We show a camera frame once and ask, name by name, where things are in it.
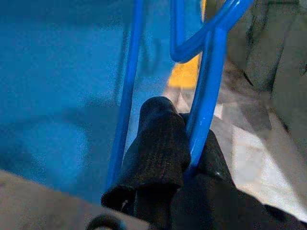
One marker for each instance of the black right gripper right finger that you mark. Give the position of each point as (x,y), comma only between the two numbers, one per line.
(213,163)

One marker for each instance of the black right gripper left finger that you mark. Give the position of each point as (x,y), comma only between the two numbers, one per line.
(158,148)

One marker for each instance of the blue plastic hanger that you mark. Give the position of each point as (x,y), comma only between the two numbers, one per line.
(206,95)

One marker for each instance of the blue shirt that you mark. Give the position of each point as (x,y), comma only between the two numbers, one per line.
(60,83)

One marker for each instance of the yellow printed shirt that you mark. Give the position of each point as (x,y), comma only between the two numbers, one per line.
(184,74)

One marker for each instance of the grey green sofa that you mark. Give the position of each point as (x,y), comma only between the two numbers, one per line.
(275,60)

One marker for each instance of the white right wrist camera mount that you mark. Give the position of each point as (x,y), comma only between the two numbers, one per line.
(48,208)

